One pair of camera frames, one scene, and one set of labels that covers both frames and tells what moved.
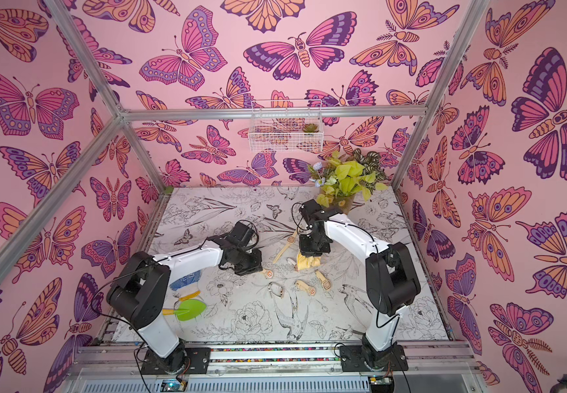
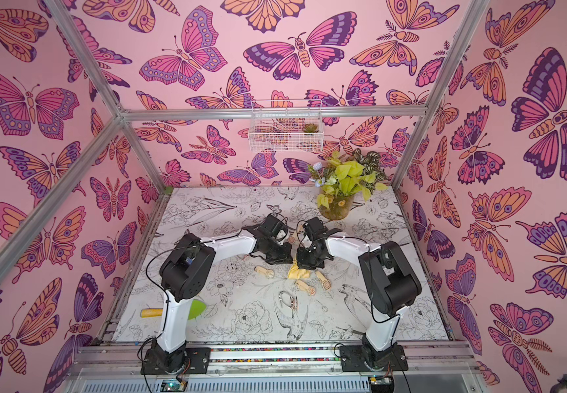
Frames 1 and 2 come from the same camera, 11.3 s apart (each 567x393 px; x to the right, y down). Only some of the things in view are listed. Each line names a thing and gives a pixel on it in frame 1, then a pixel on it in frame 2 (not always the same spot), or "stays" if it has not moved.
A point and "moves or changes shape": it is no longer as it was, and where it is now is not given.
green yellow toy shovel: [187, 310] stays
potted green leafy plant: [339, 180] stays
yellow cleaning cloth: [304, 262] moves or changes shape
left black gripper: [256, 267] -> [287, 257]
